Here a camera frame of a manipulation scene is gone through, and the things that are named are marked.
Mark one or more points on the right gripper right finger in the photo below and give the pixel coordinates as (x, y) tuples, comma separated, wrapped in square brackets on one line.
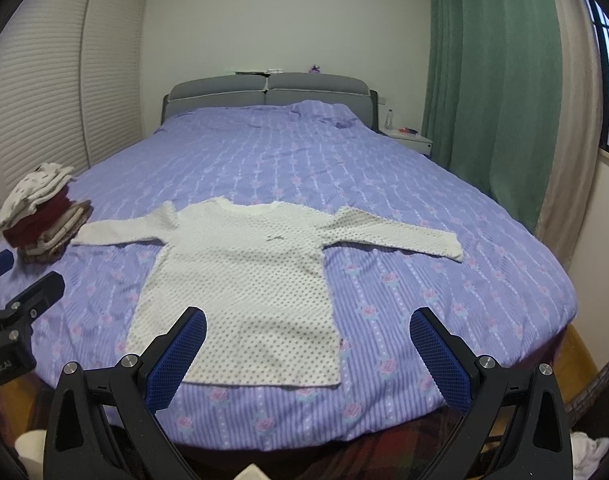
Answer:
[(513, 423)]

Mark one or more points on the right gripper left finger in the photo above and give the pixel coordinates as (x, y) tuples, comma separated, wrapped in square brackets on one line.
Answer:
[(103, 422)]

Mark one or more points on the white polka dot shirt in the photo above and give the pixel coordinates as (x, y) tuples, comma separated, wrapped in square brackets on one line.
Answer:
[(257, 273)]

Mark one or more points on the stack of folded clothes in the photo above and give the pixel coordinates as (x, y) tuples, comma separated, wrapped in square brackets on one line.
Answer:
[(38, 218)]

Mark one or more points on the white cloth on floor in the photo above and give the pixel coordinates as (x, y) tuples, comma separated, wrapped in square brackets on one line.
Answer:
[(587, 454)]

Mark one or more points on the purple floral bed cover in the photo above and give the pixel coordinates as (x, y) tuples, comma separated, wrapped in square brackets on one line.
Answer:
[(508, 298)]

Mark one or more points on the white louvered wardrobe doors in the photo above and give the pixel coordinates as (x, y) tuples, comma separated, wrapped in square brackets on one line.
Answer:
[(70, 84)]

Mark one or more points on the beige curtain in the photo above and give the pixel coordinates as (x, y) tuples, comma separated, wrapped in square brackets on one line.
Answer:
[(566, 198)]

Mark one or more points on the white nightstand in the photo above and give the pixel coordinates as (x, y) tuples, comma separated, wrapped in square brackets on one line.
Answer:
[(417, 143)]

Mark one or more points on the red item on nightstand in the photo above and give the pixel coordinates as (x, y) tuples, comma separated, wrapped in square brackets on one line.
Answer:
[(407, 131)]

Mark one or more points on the green curtain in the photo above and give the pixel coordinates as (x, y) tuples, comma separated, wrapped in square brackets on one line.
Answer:
[(494, 95)]

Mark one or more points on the clear plastic bottle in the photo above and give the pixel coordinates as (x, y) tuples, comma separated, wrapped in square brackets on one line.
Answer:
[(389, 120)]

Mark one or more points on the items on headboard shelf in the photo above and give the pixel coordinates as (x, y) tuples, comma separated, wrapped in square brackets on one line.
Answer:
[(252, 71)]

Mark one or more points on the grey upholstered headboard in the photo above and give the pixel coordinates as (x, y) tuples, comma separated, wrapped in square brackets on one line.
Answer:
[(240, 90)]

